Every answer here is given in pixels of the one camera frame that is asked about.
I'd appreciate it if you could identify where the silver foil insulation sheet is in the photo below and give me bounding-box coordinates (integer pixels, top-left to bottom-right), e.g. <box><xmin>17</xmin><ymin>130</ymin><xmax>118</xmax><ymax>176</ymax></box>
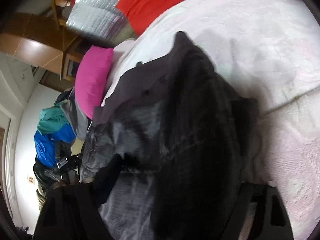
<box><xmin>66</xmin><ymin>0</ymin><xmax>135</xmax><ymax>47</ymax></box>

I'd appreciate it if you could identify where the wooden pillar cabinet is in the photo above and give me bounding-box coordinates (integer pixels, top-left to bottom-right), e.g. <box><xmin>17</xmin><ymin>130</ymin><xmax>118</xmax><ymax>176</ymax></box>
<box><xmin>1</xmin><ymin>13</ymin><xmax>83</xmax><ymax>82</ymax></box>

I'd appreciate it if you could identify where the black puffer jacket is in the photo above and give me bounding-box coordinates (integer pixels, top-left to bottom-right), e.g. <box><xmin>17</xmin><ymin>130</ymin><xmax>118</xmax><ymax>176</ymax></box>
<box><xmin>33</xmin><ymin>31</ymin><xmax>257</xmax><ymax>239</ymax></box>

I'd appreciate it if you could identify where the black jacket on sofa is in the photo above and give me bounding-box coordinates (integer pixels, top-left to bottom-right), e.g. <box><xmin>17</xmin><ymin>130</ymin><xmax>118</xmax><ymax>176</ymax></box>
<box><xmin>33</xmin><ymin>141</ymin><xmax>71</xmax><ymax>192</ymax></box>

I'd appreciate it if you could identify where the teal shirt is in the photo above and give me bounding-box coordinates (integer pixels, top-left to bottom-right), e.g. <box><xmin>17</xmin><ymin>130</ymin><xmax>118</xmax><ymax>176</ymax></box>
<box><xmin>37</xmin><ymin>102</ymin><xmax>69</xmax><ymax>135</ymax></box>

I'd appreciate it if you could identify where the grey hoodie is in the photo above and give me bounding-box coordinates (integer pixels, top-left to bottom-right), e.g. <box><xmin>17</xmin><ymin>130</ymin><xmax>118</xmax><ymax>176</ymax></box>
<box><xmin>60</xmin><ymin>88</ymin><xmax>89</xmax><ymax>141</ymax></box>

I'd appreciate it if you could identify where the pink pillow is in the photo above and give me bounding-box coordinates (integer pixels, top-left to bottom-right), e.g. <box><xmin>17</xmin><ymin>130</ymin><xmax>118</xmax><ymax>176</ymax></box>
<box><xmin>74</xmin><ymin>46</ymin><xmax>113</xmax><ymax>119</ymax></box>

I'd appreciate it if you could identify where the white fleece blanket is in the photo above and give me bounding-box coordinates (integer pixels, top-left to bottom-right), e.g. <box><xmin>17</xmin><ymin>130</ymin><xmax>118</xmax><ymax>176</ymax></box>
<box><xmin>93</xmin><ymin>0</ymin><xmax>319</xmax><ymax>239</ymax></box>

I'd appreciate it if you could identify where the blue jacket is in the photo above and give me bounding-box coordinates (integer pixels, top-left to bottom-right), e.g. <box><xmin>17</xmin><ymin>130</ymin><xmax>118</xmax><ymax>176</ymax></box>
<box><xmin>34</xmin><ymin>124</ymin><xmax>76</xmax><ymax>167</ymax></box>

